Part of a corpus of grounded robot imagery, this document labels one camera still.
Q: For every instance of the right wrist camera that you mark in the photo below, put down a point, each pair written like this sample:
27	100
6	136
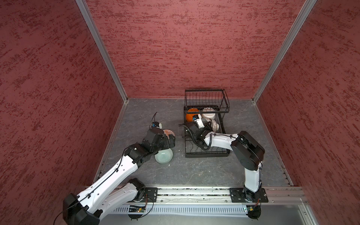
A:
198	120

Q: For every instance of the corner aluminium profile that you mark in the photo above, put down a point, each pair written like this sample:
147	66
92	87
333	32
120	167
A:
295	28
86	14

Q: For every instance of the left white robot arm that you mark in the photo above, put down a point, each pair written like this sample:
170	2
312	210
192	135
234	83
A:
90	206

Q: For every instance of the black wire dish rack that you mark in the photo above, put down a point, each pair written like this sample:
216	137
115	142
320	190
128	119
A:
200	99

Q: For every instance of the white lattice patterned bowl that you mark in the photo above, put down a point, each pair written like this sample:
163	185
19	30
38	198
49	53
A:
215	125

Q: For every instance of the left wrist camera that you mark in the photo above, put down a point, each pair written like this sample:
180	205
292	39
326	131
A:
156	124

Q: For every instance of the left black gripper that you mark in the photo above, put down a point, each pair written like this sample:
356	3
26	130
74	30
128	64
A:
166	144

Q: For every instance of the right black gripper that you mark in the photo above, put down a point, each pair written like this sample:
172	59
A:
208	126

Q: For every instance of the red patterned bowl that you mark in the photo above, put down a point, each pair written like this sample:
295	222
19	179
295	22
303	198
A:
169	134

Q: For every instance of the grey green patterned bowl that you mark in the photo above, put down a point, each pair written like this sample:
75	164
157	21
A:
207	122

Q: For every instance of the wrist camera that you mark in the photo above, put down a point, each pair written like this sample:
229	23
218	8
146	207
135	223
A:
198	120
156	124

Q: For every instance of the left corner aluminium profile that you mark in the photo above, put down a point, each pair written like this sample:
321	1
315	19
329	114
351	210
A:
86	14

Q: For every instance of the orange square bowl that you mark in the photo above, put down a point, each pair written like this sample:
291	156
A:
192	114

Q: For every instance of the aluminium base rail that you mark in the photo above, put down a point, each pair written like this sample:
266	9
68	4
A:
227	195

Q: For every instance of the right corner aluminium profile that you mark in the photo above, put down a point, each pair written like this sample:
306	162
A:
295	28

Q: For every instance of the perforated cable duct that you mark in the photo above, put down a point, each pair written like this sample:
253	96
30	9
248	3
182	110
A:
212	210

